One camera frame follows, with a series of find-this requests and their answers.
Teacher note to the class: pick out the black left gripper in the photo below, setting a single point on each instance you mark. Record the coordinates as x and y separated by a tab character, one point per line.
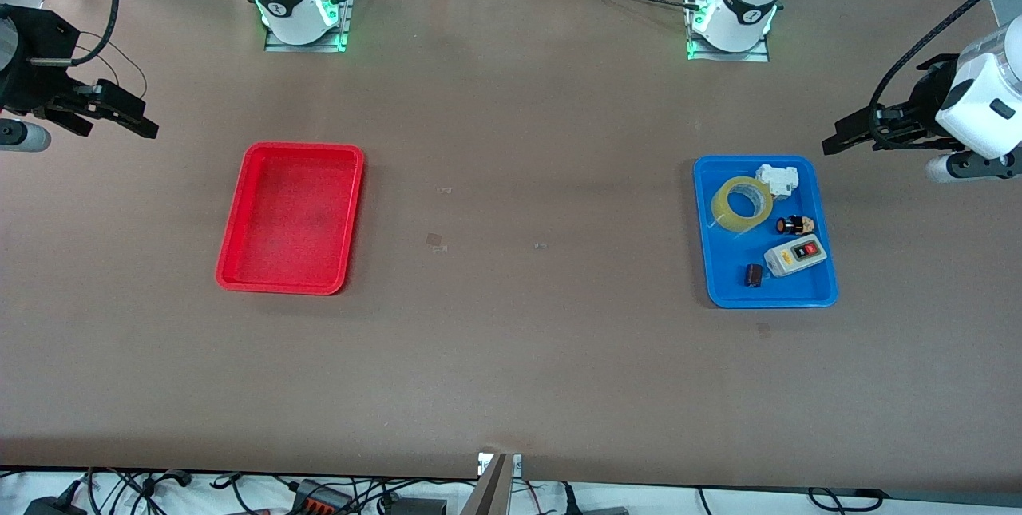
926	97

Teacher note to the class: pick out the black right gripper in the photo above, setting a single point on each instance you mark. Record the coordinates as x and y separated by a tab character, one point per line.
33	68

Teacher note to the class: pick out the yellow clear tape roll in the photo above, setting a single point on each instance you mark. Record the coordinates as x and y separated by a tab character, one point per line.
730	219

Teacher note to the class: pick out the brownish translucent tape patch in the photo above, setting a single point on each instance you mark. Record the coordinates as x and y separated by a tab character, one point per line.
435	239

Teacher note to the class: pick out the white plastic connector block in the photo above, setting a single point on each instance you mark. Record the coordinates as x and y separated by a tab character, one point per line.
778	180

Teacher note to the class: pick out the black push button, orange cap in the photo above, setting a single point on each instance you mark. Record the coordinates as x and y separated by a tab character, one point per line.
792	225

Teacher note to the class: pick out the small dark brown block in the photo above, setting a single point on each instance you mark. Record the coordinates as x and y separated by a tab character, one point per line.
754	275

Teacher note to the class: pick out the blue plastic tray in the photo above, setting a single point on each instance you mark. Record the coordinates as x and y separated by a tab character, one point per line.
722	259

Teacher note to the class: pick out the red plastic tray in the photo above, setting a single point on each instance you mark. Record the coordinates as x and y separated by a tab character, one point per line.
291	219

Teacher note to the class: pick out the black power adapter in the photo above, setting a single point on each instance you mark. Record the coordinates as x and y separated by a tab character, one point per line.
52	507

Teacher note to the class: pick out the black and orange device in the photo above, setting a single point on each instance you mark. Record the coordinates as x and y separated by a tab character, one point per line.
319	499

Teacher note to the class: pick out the black box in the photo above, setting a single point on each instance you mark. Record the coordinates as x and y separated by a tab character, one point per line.
423	509

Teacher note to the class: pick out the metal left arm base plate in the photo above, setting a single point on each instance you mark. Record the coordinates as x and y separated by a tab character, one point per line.
750	57

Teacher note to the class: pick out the grey two-button switch box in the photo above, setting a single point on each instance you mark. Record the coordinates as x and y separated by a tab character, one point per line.
786	261

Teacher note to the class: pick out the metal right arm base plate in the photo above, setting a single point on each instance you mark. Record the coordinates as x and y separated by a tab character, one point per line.
345	12

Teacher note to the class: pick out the white metal bracket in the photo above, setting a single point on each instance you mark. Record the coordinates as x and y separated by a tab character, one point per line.
517	465

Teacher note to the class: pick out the grey metal post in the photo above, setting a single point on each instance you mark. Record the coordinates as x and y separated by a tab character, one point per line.
489	495

